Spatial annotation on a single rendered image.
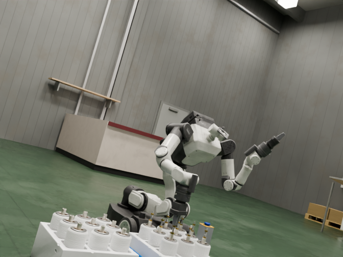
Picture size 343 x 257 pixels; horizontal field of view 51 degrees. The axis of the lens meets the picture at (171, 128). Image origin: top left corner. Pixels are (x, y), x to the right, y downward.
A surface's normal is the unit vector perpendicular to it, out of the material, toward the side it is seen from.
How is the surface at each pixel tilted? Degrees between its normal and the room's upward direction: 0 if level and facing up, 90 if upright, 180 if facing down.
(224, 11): 90
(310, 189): 90
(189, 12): 90
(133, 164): 90
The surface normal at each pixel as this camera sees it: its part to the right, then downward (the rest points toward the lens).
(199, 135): 0.61, -0.51
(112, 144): 0.57, 0.10
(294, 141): -0.78, -0.25
